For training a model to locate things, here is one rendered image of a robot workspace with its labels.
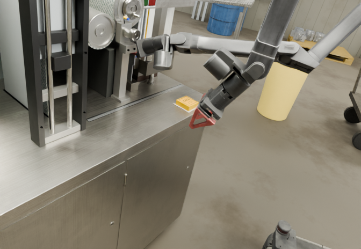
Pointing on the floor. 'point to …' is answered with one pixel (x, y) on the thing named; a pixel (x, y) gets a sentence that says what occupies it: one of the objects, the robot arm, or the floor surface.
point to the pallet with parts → (297, 35)
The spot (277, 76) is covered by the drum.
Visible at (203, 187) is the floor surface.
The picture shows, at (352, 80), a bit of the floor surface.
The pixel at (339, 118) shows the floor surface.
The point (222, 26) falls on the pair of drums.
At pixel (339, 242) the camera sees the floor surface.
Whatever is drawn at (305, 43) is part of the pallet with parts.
